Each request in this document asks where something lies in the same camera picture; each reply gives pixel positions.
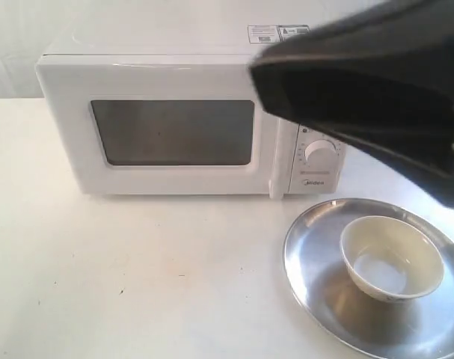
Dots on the cream ceramic bowl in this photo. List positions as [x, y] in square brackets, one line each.
[390, 260]

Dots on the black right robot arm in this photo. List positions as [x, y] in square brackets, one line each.
[381, 81]

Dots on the white Midea microwave oven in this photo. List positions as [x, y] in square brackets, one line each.
[174, 112]

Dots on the lower white control knob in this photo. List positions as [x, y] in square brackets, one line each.
[322, 153]

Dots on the round steel tray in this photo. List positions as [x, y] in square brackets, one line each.
[318, 277]

